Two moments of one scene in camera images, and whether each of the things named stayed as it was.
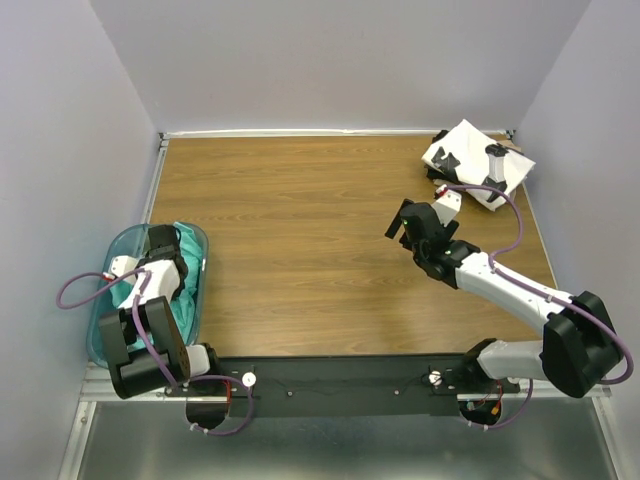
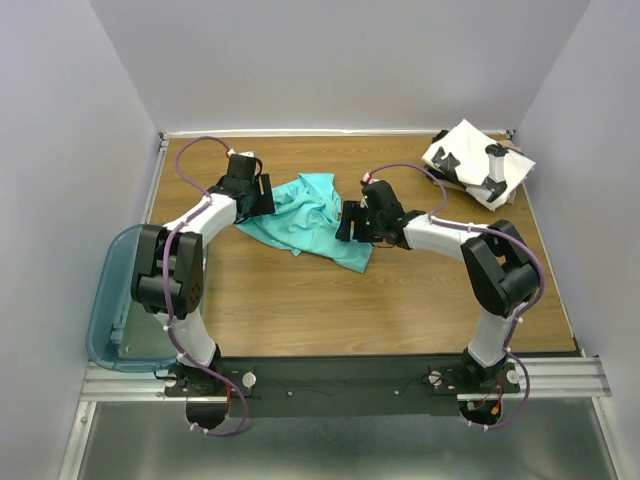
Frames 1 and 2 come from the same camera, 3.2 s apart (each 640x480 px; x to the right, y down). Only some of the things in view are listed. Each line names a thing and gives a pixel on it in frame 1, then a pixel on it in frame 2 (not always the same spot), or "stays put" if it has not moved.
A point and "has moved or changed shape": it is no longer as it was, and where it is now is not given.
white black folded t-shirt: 465,155 stays put
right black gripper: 395,224 to 348,212
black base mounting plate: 339,385 stays put
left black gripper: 178,290 to 265,203
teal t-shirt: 183,307 has moved or changed shape
